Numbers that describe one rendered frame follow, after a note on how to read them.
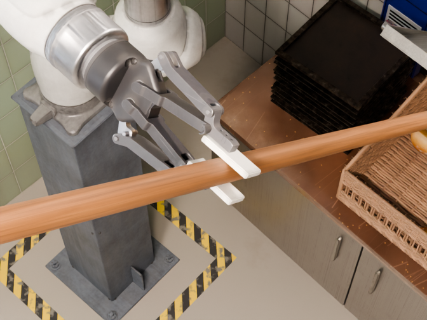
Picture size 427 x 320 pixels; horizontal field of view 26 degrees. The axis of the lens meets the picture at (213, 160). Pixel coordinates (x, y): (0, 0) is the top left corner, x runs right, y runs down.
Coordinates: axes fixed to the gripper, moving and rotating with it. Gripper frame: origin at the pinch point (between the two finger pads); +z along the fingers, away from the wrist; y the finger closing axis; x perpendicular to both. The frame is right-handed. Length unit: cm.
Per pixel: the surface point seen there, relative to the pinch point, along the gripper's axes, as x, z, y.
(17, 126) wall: -127, -120, 103
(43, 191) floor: -150, -115, 130
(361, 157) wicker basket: -142, -26, 42
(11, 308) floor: -123, -88, 153
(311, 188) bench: -143, -33, 59
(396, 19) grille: -168, -48, 12
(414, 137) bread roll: -162, -22, 35
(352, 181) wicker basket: -136, -22, 46
